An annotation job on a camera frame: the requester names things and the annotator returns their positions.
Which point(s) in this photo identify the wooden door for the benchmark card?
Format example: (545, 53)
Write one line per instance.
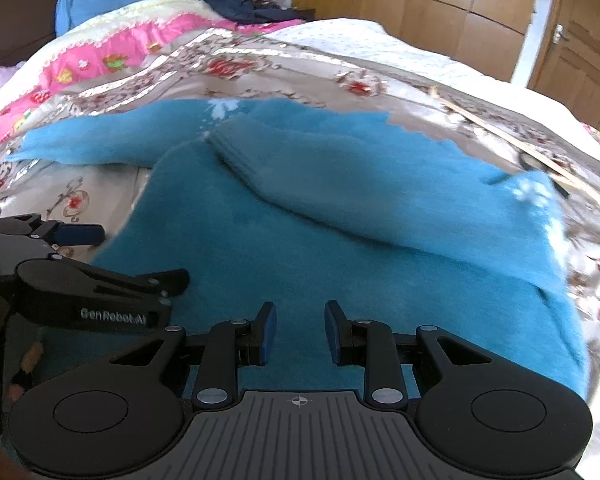
(580, 50)

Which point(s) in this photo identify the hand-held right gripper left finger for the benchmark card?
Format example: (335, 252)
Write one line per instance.
(266, 340)

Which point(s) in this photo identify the blue pillow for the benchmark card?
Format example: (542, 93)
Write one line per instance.
(90, 2)

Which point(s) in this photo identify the floral beige quilt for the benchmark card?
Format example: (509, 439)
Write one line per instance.
(280, 70)

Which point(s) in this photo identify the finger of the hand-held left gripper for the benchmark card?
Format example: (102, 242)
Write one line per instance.
(82, 234)
(130, 284)

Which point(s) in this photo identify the white dotted bed sheet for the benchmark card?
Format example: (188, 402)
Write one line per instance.
(380, 42)

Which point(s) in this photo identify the wooden wardrobe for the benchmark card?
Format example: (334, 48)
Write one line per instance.
(405, 0)

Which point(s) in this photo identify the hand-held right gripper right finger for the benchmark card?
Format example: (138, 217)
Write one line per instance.
(334, 340)

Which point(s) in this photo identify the pink patterned quilt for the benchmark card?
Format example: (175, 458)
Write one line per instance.
(120, 45)

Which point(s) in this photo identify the dark navy clothes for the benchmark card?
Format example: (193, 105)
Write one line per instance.
(235, 5)

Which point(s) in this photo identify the blue towel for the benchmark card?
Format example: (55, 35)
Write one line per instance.
(330, 210)

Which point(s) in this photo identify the lilac cloth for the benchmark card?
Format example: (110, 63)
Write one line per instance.
(7, 76)

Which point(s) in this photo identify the wooden stick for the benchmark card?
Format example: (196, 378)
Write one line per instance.
(495, 132)

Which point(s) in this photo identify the dark brown headboard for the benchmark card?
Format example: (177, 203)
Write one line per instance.
(15, 5)

